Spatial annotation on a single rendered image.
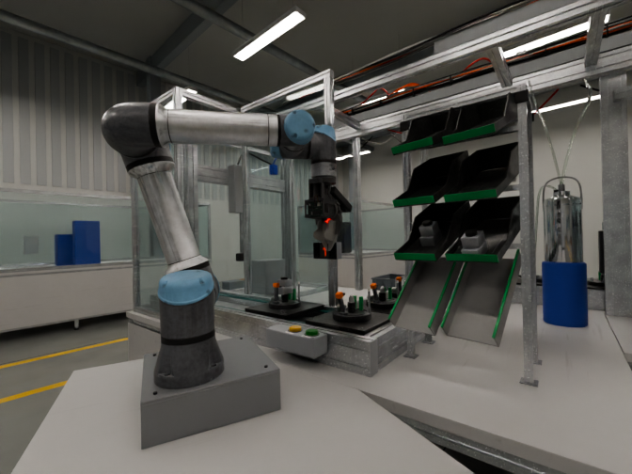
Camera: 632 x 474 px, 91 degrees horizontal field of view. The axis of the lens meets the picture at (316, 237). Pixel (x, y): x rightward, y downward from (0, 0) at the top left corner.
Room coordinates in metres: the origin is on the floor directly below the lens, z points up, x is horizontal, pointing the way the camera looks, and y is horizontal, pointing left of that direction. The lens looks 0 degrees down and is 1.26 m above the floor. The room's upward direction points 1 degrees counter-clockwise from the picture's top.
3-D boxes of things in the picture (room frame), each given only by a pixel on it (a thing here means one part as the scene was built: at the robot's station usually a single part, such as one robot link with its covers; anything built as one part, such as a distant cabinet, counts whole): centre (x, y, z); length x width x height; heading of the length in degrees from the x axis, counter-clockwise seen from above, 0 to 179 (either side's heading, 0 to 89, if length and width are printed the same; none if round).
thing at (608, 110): (1.49, -1.43, 1.56); 0.09 x 0.04 x 1.39; 52
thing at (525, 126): (1.01, -0.49, 1.26); 0.36 x 0.21 x 0.80; 52
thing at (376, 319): (1.13, -0.12, 1.01); 0.24 x 0.24 x 0.13; 52
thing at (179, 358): (0.73, 0.30, 1.00); 0.15 x 0.15 x 0.10
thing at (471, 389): (1.48, -0.40, 0.85); 1.50 x 1.41 x 0.03; 52
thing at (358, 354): (1.19, 0.18, 0.91); 0.89 x 0.06 x 0.11; 52
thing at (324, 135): (0.93, -0.02, 1.53); 0.09 x 0.08 x 0.11; 103
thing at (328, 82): (1.37, -0.07, 1.46); 0.03 x 0.03 x 1.00; 52
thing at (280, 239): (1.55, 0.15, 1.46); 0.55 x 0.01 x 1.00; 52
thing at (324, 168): (0.93, -0.03, 1.45); 0.08 x 0.08 x 0.05
